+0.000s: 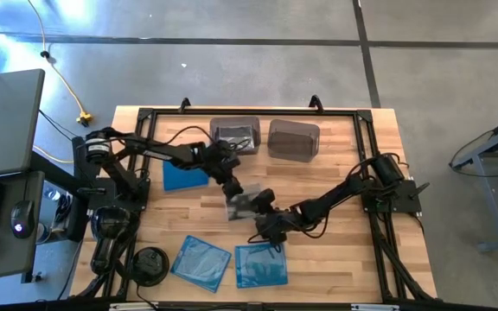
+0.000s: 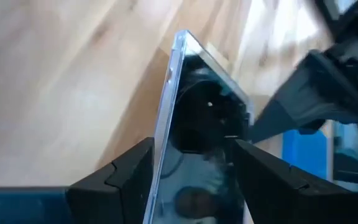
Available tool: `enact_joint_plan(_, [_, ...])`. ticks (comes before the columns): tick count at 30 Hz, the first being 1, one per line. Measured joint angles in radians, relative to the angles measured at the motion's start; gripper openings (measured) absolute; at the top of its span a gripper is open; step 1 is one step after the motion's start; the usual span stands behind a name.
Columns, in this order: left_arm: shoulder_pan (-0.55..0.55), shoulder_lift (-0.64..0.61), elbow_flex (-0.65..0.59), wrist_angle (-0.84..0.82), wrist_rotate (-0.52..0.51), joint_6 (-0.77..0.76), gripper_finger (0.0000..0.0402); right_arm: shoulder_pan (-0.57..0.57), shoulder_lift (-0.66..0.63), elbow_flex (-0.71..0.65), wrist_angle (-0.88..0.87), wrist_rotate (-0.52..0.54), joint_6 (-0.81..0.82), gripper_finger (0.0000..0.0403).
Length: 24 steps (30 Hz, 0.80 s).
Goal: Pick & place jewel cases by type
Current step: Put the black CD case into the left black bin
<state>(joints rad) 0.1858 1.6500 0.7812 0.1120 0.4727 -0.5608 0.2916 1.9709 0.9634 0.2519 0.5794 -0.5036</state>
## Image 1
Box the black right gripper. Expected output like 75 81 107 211
253 188 292 244

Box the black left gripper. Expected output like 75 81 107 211
205 143 246 200

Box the clear jewel case with disc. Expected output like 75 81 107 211
225 183 264 222

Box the translucent blue jewel case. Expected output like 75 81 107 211
169 234 233 294
234 242 289 289

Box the opaque blue jewel case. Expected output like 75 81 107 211
162 159 210 193

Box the grey translucent plastic bin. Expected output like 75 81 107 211
208 115 262 156
267 118 322 163

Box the black beam with silver brackets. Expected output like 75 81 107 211
0 300 498 311

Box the round black disc-shaped device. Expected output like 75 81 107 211
128 246 170 289

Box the glossy black curved housing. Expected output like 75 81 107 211
89 206 143 277

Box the clear plastic bottle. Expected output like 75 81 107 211
43 186 62 203

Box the blue white can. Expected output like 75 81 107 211
35 222 54 245

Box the black computer mouse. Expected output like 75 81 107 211
10 200 36 240

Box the grey metal table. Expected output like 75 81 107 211
449 109 498 254

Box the small grey desk panel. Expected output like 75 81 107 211
0 170 46 284

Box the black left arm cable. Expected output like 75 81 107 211
162 124 252 152

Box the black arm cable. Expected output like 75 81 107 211
347 151 410 179
162 124 252 152

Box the black aluminium table frame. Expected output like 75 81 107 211
73 106 439 303

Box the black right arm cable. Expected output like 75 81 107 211
347 151 410 179

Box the yellow floor cable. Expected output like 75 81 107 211
26 0 95 165

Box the black coiled cable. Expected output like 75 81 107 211
54 192 73 225

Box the black desk support frame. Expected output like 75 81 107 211
22 136 91 243

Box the black floor cable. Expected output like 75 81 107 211
36 110 112 143

